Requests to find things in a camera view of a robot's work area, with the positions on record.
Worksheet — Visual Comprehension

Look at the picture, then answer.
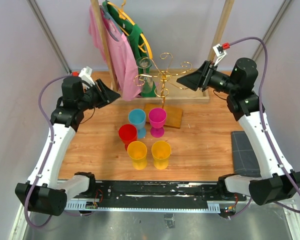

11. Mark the clear wine glass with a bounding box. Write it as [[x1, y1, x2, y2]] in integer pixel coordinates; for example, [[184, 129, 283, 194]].
[[134, 56, 154, 94]]

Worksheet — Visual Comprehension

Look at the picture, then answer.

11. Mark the magenta plastic goblet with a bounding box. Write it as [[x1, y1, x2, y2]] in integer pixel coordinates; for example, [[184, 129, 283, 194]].
[[148, 107, 167, 138]]

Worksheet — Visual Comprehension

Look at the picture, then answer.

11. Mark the yellow clothes hanger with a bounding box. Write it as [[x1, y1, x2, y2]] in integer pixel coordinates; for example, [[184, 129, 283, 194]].
[[107, 0, 153, 59]]

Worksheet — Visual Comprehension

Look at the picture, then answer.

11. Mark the right yellow plastic cup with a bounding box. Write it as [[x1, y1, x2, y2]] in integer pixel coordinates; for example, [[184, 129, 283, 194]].
[[151, 140, 172, 170]]

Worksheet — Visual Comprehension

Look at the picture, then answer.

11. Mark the green shirt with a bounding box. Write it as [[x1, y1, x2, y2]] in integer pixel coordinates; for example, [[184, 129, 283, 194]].
[[100, 1, 155, 101]]

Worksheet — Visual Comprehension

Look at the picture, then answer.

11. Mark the red plastic cup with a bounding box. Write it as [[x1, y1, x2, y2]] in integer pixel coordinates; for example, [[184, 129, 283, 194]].
[[118, 124, 138, 150]]

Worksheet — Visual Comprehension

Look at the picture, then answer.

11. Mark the wooden clothes rack frame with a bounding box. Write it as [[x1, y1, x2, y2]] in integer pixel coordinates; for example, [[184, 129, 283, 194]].
[[91, 0, 235, 105]]

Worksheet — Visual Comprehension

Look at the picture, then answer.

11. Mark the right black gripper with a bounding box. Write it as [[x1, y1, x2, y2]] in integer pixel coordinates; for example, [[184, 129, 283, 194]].
[[177, 60, 238, 95]]

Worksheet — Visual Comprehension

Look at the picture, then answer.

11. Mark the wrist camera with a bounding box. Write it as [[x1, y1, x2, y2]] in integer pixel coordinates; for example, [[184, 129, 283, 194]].
[[71, 66, 95, 88], [212, 42, 230, 67]]

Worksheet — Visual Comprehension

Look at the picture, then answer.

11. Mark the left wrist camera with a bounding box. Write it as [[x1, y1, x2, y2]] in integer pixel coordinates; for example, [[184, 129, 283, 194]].
[[71, 66, 95, 88]]

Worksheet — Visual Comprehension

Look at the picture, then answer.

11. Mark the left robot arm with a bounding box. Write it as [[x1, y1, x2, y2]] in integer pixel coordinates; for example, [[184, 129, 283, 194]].
[[15, 75, 120, 216]]

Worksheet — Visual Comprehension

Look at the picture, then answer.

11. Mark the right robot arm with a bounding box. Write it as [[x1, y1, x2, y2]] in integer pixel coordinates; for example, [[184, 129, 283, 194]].
[[176, 57, 300, 206]]

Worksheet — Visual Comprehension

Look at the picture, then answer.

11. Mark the pink shirt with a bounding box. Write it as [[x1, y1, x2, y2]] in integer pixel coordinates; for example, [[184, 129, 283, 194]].
[[102, 16, 141, 101]]

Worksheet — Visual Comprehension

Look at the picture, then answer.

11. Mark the black mounting rail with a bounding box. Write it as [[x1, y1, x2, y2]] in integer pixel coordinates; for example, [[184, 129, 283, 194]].
[[66, 180, 247, 212]]

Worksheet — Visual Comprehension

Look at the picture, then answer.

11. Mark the gold wire glass rack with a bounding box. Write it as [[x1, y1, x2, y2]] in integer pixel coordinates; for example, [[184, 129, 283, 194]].
[[133, 52, 193, 109]]

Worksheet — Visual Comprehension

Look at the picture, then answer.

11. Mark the yellow plastic cup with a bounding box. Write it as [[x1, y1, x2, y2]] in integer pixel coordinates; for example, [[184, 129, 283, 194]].
[[151, 140, 172, 170], [127, 141, 148, 170]]

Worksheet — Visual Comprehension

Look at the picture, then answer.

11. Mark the left yellow plastic cup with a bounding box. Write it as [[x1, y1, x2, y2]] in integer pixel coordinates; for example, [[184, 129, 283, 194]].
[[127, 141, 148, 170]]

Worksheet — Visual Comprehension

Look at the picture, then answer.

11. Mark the blue plastic goblet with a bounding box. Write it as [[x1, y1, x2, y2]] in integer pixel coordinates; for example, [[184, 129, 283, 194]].
[[128, 108, 147, 139]]

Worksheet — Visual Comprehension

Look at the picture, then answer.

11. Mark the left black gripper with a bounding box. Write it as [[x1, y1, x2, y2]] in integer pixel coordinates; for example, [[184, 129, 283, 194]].
[[77, 78, 121, 111]]

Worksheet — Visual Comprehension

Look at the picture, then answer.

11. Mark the grey clothes hanger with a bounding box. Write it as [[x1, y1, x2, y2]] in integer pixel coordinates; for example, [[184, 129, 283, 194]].
[[100, 0, 123, 42]]

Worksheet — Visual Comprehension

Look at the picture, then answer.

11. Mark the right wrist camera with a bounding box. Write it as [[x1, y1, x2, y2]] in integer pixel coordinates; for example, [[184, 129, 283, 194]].
[[212, 42, 230, 67]]

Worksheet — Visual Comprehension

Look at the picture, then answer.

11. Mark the dark grey folded cloth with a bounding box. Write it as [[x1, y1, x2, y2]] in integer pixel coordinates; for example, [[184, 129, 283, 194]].
[[230, 131, 261, 178]]

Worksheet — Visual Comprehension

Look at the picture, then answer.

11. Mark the wooden rack base board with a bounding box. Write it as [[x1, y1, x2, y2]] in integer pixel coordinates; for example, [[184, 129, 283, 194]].
[[143, 103, 183, 129]]

